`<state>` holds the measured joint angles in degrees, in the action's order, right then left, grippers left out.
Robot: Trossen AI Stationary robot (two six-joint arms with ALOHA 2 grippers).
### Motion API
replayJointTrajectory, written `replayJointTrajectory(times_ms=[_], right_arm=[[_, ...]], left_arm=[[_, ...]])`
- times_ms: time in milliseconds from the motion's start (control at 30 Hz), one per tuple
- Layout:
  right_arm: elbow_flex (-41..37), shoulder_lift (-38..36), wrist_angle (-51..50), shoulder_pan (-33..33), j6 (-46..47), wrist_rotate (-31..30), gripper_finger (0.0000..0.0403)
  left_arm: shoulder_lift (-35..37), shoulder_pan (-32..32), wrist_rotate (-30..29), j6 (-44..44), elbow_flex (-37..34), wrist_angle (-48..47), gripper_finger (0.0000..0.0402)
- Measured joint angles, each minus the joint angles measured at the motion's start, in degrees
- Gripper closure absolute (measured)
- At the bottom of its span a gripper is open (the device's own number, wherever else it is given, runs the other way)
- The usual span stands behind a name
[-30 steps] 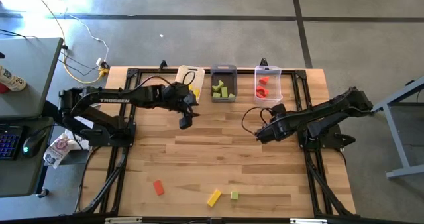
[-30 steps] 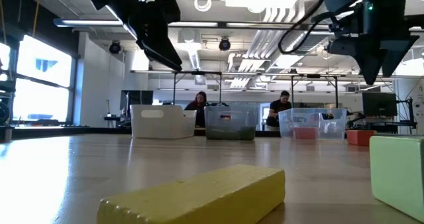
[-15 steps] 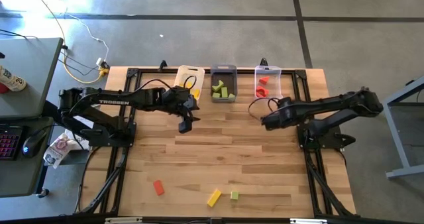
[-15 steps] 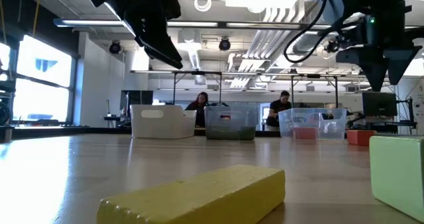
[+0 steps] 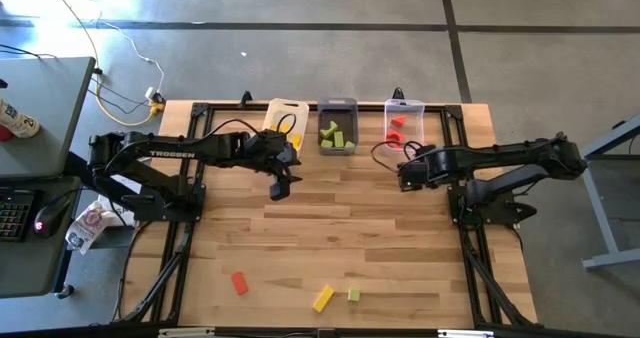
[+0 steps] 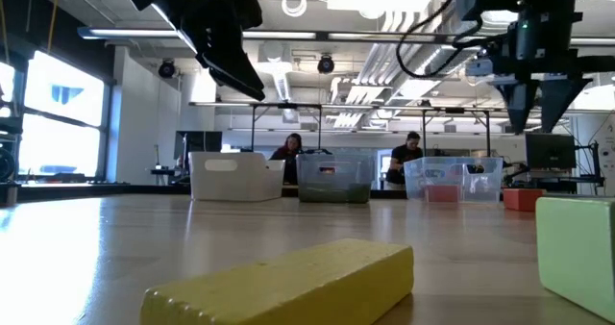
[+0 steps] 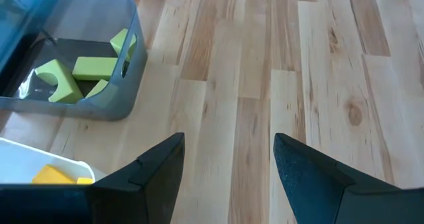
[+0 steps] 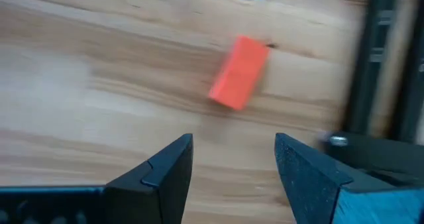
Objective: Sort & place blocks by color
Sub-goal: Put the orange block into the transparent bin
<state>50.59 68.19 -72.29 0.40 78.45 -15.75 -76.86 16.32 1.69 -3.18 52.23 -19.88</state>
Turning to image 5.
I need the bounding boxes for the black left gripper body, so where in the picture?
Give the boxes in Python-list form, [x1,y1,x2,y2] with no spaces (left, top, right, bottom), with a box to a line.
[249,129,292,203]

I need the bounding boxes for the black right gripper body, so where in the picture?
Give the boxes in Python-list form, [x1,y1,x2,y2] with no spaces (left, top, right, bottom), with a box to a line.
[398,147,444,193]

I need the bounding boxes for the white plastic bin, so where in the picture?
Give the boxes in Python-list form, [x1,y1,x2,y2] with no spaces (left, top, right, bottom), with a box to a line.
[261,97,310,154]

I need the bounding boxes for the clear plastic bin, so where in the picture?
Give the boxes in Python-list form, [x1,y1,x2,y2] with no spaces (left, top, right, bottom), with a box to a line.
[383,98,428,154]

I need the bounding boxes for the grey plastic bin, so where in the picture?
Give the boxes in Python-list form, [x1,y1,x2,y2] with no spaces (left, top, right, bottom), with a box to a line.
[316,96,359,157]

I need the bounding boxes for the white plastic bag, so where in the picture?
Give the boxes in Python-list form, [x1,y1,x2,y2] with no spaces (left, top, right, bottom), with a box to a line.
[97,175,137,228]

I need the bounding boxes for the white printed snack bag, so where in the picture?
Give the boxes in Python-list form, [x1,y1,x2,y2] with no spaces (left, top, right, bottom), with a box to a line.
[64,200,109,256]

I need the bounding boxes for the grey desk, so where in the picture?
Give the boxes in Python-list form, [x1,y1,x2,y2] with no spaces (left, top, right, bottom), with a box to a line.
[0,56,97,299]

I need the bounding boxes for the black computer mouse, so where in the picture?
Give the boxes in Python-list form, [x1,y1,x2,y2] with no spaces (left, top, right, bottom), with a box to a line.
[32,193,74,239]

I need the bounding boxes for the white printed bottle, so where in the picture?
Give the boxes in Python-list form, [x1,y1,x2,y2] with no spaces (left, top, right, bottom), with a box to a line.
[0,97,42,139]

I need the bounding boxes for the black backlit keyboard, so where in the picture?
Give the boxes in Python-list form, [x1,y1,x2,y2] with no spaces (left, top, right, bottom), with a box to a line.
[0,187,35,243]

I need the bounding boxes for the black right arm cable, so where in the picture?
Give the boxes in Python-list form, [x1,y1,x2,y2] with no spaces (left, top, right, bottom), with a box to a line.
[369,138,426,175]

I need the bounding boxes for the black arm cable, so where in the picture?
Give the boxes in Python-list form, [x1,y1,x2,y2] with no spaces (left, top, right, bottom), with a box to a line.
[369,138,426,175]
[197,111,300,144]

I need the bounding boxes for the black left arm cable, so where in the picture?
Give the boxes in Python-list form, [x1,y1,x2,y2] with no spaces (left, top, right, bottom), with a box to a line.
[197,111,300,144]

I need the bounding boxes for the black aluminium table frame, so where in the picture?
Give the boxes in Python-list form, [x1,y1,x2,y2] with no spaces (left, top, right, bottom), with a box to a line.
[112,100,539,329]

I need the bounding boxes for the yellow cable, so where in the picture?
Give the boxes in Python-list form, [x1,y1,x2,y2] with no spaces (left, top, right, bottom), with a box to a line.
[94,75,167,128]

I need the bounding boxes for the white cable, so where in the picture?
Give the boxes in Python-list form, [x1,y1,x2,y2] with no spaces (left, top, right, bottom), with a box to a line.
[97,20,166,99]

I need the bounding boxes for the silver metal bracket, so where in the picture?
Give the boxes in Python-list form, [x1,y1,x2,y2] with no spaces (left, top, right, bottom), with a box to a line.
[157,327,216,338]
[437,329,496,338]

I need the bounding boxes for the grey-blue table frame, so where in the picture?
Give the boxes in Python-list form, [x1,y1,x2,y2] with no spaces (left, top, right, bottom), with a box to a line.
[551,115,640,272]

